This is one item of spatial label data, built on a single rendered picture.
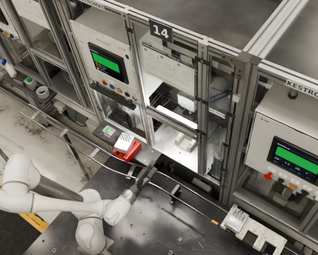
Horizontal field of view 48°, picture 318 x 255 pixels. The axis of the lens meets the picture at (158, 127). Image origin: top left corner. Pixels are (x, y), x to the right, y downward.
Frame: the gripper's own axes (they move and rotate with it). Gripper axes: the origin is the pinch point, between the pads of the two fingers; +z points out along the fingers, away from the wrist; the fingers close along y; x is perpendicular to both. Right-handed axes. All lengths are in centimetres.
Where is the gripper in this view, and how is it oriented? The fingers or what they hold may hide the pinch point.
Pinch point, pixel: (152, 167)
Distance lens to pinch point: 216.6
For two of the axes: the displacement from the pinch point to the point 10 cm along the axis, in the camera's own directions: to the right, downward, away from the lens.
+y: -0.9, -5.8, -8.1
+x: -8.1, -4.4, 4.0
